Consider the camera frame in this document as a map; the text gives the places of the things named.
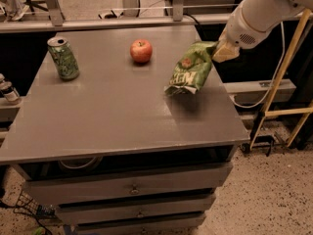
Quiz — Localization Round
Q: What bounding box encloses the metal railing frame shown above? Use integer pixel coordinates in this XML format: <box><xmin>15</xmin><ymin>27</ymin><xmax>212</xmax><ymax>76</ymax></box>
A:
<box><xmin>0</xmin><ymin>0</ymin><xmax>313</xmax><ymax>34</ymax></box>

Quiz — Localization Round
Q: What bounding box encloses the top drawer front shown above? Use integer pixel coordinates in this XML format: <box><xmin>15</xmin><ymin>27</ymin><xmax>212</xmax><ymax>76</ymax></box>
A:
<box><xmin>23</xmin><ymin>163</ymin><xmax>233</xmax><ymax>206</ymax></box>

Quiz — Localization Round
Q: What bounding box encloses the green soda can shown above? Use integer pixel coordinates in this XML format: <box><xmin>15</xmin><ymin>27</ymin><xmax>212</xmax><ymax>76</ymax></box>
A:
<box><xmin>47</xmin><ymin>36</ymin><xmax>79</xmax><ymax>80</ymax></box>

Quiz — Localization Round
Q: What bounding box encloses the bottom drawer front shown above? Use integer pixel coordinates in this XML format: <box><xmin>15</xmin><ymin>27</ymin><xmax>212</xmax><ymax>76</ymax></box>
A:
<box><xmin>76</xmin><ymin>211</ymin><xmax>205</xmax><ymax>235</ymax></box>

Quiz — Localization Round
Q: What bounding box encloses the white cable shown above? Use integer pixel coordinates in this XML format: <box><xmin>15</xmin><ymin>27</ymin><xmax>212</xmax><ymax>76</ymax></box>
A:
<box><xmin>232</xmin><ymin>22</ymin><xmax>287</xmax><ymax>110</ymax></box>

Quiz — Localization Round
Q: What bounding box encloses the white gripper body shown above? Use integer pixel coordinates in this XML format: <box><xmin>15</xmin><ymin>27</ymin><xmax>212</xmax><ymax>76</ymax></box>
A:
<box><xmin>226</xmin><ymin>5</ymin><xmax>271</xmax><ymax>49</ymax></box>

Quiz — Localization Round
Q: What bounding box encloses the grey drawer cabinet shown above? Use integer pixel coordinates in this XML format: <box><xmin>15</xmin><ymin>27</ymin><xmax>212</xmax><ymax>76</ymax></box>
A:
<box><xmin>0</xmin><ymin>24</ymin><xmax>250</xmax><ymax>235</ymax></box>

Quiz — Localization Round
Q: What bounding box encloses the red apple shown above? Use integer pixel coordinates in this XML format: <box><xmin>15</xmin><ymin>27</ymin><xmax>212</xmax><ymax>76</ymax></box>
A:
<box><xmin>130</xmin><ymin>39</ymin><xmax>153</xmax><ymax>64</ymax></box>

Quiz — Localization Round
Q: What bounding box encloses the yellow metal frame cart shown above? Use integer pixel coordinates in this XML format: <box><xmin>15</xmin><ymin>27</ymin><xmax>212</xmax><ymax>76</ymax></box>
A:
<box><xmin>241</xmin><ymin>8</ymin><xmax>313</xmax><ymax>155</ymax></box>

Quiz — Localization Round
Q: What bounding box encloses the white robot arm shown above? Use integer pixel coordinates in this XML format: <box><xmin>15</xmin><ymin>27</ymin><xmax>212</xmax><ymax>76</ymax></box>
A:
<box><xmin>212</xmin><ymin>0</ymin><xmax>313</xmax><ymax>63</ymax></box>

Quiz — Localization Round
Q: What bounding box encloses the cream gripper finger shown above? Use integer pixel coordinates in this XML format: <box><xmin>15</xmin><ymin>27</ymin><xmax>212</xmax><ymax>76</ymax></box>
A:
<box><xmin>212</xmin><ymin>38</ymin><xmax>240</xmax><ymax>63</ymax></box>

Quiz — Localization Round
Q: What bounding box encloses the small bottle at left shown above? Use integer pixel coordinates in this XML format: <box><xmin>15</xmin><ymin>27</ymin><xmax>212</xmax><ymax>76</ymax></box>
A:
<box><xmin>0</xmin><ymin>73</ymin><xmax>21</xmax><ymax>105</ymax></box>

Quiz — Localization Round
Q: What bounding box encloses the green jalapeno chip bag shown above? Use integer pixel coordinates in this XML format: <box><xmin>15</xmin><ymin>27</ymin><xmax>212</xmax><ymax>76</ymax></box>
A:
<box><xmin>164</xmin><ymin>41</ymin><xmax>217</xmax><ymax>96</ymax></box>

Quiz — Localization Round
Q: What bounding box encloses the drawer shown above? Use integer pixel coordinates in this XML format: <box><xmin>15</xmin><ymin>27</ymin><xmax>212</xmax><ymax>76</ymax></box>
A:
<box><xmin>23</xmin><ymin>163</ymin><xmax>233</xmax><ymax>206</ymax></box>
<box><xmin>76</xmin><ymin>211</ymin><xmax>205</xmax><ymax>235</ymax></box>
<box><xmin>56</xmin><ymin>194</ymin><xmax>216</xmax><ymax>224</ymax></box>

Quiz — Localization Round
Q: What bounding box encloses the middle drawer front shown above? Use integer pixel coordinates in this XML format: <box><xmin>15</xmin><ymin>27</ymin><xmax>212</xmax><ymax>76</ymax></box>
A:
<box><xmin>56</xmin><ymin>194</ymin><xmax>216</xmax><ymax>224</ymax></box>

